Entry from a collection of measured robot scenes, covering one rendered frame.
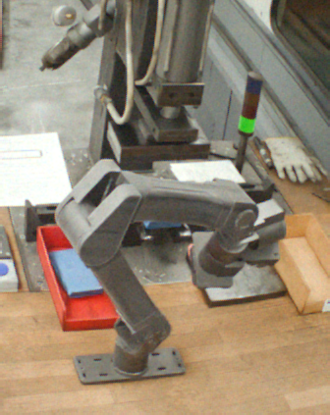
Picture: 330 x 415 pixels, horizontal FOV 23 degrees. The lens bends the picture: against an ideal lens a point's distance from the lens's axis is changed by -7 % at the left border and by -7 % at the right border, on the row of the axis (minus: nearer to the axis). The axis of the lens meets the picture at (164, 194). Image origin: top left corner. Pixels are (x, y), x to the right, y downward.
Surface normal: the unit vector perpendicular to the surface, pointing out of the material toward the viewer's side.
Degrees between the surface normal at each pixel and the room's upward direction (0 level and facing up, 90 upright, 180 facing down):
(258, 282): 0
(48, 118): 0
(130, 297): 91
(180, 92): 90
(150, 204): 90
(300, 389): 0
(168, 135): 90
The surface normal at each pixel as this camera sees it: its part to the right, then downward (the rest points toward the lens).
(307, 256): 0.14, -0.81
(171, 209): 0.48, 0.51
